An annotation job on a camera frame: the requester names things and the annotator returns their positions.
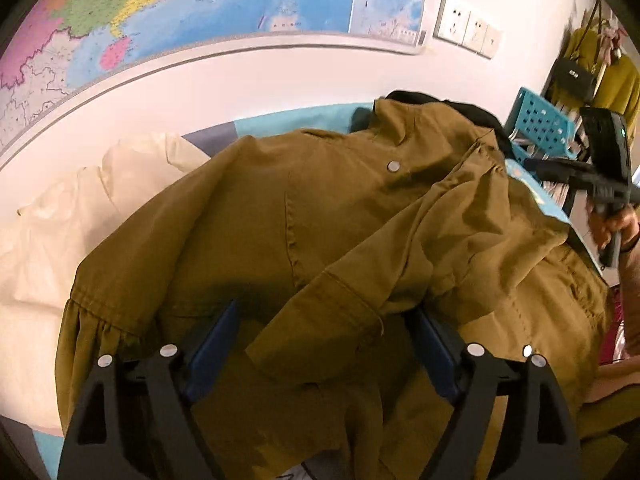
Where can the pink floral scarf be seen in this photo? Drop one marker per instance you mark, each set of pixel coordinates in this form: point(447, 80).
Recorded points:
point(611, 40)

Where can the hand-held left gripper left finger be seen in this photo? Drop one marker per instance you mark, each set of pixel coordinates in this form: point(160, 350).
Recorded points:
point(212, 352)

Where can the mustard yellow hanging garment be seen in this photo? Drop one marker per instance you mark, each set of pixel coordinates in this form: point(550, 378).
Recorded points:
point(620, 85)

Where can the white wall socket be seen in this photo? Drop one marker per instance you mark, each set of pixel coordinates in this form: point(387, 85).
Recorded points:
point(475, 32)
point(451, 19)
point(491, 41)

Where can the colourful wall map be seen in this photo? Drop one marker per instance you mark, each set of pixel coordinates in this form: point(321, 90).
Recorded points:
point(200, 0)

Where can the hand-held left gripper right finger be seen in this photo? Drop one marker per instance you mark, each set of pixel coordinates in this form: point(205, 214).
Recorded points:
point(434, 355)

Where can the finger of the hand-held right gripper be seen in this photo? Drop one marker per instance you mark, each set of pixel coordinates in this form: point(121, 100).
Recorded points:
point(560, 169)

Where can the person's pink clothing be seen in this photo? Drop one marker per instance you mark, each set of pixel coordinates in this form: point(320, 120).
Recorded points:
point(625, 325)

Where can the black handbag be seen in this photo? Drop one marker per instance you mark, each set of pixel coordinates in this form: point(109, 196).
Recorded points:
point(574, 80)

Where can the person's right hand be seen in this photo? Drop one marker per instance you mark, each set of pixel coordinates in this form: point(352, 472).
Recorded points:
point(625, 222)

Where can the person's right forearm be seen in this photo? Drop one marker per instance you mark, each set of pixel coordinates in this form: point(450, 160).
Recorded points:
point(631, 267)

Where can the cream white garment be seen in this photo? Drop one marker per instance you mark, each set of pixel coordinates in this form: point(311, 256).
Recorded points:
point(50, 240)

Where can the olive green jacket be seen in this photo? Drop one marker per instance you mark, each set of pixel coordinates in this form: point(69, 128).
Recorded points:
point(325, 210)

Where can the blue perforated plastic basket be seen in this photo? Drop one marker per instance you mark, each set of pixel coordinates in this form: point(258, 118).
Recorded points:
point(540, 120)

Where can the black garment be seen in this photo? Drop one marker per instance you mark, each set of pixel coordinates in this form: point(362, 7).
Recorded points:
point(480, 115)

